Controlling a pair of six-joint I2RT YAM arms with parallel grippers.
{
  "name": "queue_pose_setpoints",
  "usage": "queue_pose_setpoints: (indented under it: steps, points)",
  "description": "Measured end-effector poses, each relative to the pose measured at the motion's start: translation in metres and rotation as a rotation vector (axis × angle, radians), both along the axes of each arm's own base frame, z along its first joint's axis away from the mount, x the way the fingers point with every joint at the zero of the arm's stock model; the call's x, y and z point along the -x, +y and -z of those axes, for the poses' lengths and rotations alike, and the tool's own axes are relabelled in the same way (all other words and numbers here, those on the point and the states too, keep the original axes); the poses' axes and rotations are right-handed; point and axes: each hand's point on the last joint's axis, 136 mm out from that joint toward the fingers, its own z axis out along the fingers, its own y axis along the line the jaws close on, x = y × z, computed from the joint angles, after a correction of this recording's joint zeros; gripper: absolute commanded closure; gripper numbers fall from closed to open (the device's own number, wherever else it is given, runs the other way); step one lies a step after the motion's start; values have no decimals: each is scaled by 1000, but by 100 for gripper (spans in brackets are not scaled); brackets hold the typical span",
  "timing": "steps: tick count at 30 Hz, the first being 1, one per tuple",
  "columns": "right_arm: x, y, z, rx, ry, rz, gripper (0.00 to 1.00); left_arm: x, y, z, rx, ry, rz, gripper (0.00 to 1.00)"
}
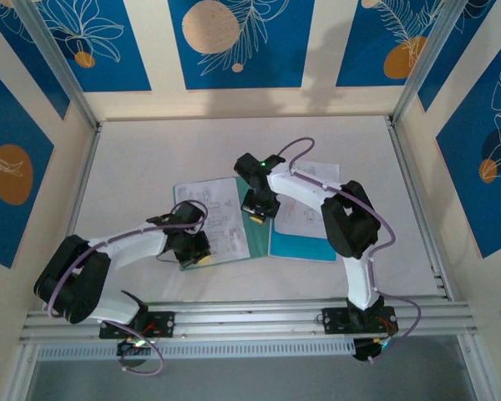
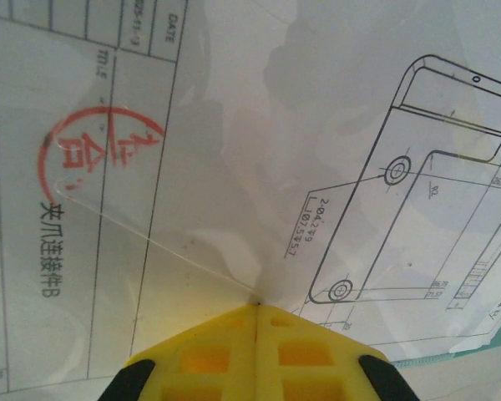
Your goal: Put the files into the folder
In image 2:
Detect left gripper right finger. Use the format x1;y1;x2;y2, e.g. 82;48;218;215
256;304;418;401

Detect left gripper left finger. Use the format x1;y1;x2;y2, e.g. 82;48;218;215
102;304;258;401

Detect white technical drawing sheet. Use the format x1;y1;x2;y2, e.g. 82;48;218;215
0;0;501;401

